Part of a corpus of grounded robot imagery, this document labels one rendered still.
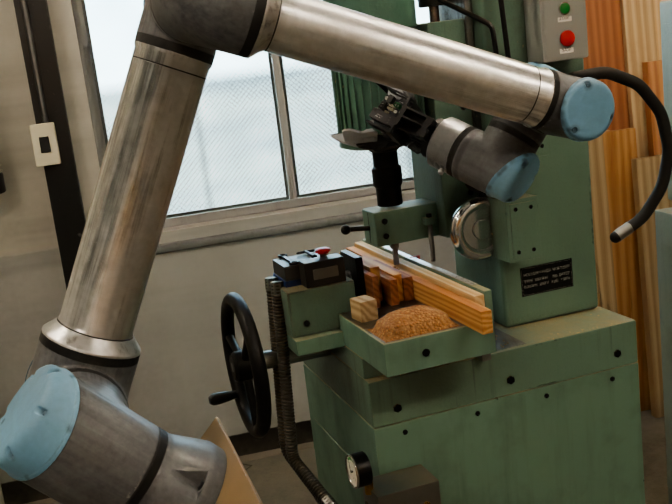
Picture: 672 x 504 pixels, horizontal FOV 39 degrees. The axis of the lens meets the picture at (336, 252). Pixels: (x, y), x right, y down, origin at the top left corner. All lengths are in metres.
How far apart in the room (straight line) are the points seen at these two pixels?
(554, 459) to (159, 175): 1.00
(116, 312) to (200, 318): 1.87
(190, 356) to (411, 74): 2.14
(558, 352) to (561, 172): 0.36
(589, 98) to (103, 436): 0.82
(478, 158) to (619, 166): 1.86
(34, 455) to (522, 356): 0.96
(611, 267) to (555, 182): 1.44
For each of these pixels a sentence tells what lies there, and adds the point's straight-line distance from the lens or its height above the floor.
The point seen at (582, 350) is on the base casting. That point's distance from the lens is 1.91.
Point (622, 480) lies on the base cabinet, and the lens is 2.07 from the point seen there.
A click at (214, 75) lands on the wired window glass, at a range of 3.25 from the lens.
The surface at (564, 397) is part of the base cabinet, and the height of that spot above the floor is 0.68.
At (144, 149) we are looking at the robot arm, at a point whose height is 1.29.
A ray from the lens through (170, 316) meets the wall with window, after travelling 3.26.
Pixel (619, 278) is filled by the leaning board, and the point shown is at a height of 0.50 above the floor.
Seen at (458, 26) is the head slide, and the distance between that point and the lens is 1.87.
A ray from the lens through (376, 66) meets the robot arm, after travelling 1.30.
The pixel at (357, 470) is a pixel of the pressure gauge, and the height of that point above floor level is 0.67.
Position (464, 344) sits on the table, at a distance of 1.66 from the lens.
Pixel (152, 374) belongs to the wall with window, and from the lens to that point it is 3.31.
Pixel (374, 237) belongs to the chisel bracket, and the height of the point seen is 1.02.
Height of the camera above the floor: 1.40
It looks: 12 degrees down
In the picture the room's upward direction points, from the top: 7 degrees counter-clockwise
